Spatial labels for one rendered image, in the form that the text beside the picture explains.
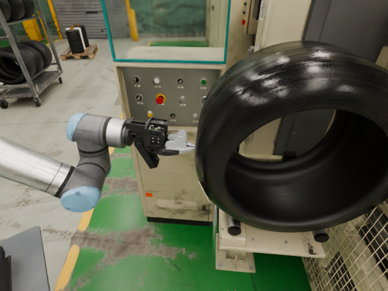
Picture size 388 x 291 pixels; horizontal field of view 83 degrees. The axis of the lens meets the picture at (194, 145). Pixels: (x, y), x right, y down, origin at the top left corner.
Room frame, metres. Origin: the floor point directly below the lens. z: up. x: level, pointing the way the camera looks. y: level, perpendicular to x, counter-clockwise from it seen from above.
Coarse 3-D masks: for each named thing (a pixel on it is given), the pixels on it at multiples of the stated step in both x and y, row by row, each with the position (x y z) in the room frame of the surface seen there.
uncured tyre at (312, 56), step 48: (288, 48) 0.56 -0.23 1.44; (336, 48) 0.54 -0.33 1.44; (240, 96) 0.45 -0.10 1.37; (288, 96) 0.41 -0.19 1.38; (336, 96) 0.40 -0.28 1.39; (384, 96) 0.40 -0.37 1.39; (336, 144) 0.64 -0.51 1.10; (384, 144) 0.51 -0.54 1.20; (240, 192) 0.57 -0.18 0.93; (288, 192) 0.58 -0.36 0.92; (336, 192) 0.51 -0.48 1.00; (384, 192) 0.38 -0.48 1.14
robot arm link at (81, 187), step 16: (0, 144) 0.41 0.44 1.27; (16, 144) 0.43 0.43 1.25; (0, 160) 0.38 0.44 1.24; (16, 160) 0.40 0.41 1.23; (32, 160) 0.41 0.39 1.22; (48, 160) 0.43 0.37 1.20; (0, 176) 0.38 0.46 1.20; (16, 176) 0.38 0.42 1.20; (32, 176) 0.39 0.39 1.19; (48, 176) 0.40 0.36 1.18; (64, 176) 0.41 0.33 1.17; (80, 176) 0.43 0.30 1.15; (96, 176) 0.46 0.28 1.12; (48, 192) 0.39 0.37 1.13; (64, 192) 0.39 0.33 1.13; (80, 192) 0.39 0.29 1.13; (96, 192) 0.41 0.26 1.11; (80, 208) 0.38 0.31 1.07
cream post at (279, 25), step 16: (272, 0) 0.79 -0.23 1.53; (288, 0) 0.78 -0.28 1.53; (304, 0) 0.78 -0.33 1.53; (272, 16) 0.79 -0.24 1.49; (288, 16) 0.78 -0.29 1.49; (304, 16) 0.78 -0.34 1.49; (272, 32) 0.79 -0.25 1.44; (288, 32) 0.78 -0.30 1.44; (272, 128) 0.78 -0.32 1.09; (240, 144) 0.89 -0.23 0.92; (256, 144) 0.78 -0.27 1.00; (272, 144) 0.78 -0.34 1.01; (240, 256) 0.78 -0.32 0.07
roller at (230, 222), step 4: (228, 216) 0.48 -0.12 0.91; (228, 220) 0.46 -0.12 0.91; (232, 220) 0.46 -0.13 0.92; (236, 220) 0.46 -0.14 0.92; (228, 224) 0.45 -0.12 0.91; (232, 224) 0.44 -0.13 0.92; (236, 224) 0.44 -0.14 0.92; (240, 224) 0.45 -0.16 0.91; (228, 228) 0.43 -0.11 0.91; (232, 228) 0.43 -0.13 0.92; (236, 228) 0.43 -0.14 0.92; (240, 228) 0.43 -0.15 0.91; (228, 232) 0.43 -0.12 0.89; (232, 232) 0.43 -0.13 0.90; (236, 232) 0.42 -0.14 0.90; (240, 232) 0.43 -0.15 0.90
